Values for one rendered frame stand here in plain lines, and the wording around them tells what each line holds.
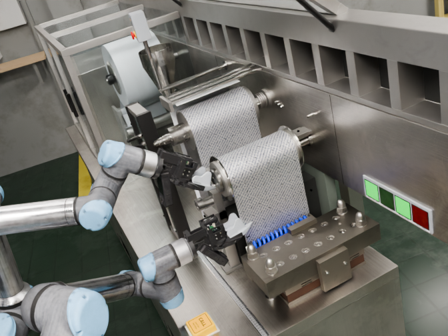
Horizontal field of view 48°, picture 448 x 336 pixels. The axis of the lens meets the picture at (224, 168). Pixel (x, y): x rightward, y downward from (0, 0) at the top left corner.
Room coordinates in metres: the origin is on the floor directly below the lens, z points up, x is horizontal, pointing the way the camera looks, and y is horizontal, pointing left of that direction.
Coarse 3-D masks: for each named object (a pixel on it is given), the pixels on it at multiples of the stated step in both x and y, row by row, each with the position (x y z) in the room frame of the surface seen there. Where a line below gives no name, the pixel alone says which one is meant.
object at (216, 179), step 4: (212, 172) 1.35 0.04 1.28; (216, 172) 1.34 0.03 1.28; (212, 176) 1.36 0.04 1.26; (216, 176) 1.32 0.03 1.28; (220, 176) 1.32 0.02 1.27; (212, 180) 1.37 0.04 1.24; (216, 180) 1.33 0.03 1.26; (220, 180) 1.32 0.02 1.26; (216, 184) 1.35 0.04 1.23; (220, 184) 1.31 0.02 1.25; (216, 188) 1.35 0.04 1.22; (220, 188) 1.31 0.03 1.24; (224, 188) 1.32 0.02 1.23; (220, 192) 1.33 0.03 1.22
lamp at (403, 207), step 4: (396, 200) 1.07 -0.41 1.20; (400, 200) 1.06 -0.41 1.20; (396, 204) 1.08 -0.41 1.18; (400, 204) 1.06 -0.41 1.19; (404, 204) 1.05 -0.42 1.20; (408, 204) 1.03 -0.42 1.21; (400, 208) 1.06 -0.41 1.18; (404, 208) 1.05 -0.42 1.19; (408, 208) 1.03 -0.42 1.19; (400, 212) 1.06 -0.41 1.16; (404, 212) 1.05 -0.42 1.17; (408, 212) 1.04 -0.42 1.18; (408, 216) 1.04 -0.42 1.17
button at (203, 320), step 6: (204, 312) 1.17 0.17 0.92; (198, 318) 1.15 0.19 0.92; (204, 318) 1.14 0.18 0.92; (210, 318) 1.14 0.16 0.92; (186, 324) 1.15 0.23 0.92; (192, 324) 1.13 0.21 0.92; (198, 324) 1.13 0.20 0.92; (204, 324) 1.12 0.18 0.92; (210, 324) 1.11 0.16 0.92; (192, 330) 1.11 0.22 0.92; (198, 330) 1.10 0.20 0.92; (204, 330) 1.10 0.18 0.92; (210, 330) 1.10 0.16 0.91; (216, 330) 1.11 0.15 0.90
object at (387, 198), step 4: (380, 188) 1.13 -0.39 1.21; (380, 192) 1.13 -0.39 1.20; (384, 192) 1.12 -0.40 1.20; (388, 192) 1.10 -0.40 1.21; (384, 196) 1.12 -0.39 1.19; (388, 196) 1.10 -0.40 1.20; (392, 196) 1.09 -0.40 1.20; (384, 200) 1.12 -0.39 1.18; (388, 200) 1.11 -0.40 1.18; (392, 200) 1.09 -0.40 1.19; (384, 204) 1.12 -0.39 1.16; (388, 204) 1.11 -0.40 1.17; (392, 204) 1.09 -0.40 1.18; (392, 208) 1.09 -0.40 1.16
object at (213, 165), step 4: (292, 140) 1.39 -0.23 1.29; (296, 144) 1.38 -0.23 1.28; (296, 148) 1.38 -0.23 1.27; (212, 164) 1.36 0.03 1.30; (216, 164) 1.34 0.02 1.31; (212, 168) 1.37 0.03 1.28; (216, 168) 1.34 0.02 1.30; (220, 168) 1.32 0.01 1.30; (220, 172) 1.31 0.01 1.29; (224, 176) 1.31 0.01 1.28; (224, 180) 1.30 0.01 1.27; (224, 184) 1.31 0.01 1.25; (228, 188) 1.30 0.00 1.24; (224, 192) 1.33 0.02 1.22; (228, 192) 1.30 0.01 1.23; (224, 196) 1.34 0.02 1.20
